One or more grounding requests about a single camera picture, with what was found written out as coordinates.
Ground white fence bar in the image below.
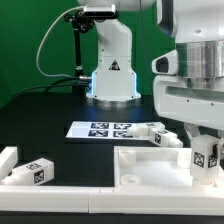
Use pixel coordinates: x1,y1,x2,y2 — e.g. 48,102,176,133
0,147,18,181
0,186,224,216

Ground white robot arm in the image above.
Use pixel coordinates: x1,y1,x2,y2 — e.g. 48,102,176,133
78,0,224,131

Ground black cables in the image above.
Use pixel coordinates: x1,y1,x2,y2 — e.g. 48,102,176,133
11,75,93,101

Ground white square tabletop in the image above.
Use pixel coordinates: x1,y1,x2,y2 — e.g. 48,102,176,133
114,146,224,198

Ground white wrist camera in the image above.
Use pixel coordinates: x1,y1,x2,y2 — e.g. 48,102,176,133
152,50,178,75

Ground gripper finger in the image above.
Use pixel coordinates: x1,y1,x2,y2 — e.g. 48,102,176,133
216,137,224,162
184,123,201,144

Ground white marker sheet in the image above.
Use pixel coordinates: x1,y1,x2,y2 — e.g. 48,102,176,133
66,121,145,140

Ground grey cable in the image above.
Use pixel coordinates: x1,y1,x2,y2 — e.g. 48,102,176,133
35,5,85,80

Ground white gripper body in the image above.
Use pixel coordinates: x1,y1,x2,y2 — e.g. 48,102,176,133
153,75,224,131

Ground black camera stand pole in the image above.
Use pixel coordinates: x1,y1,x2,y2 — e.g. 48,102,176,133
64,10,94,97

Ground white left fence bar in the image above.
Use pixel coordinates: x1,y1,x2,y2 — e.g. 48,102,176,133
0,147,18,181

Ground black camera on stand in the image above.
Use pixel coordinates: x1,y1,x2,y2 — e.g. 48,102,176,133
83,4,118,19

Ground white front fence bar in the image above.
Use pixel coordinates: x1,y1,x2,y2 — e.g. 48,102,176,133
0,186,224,216

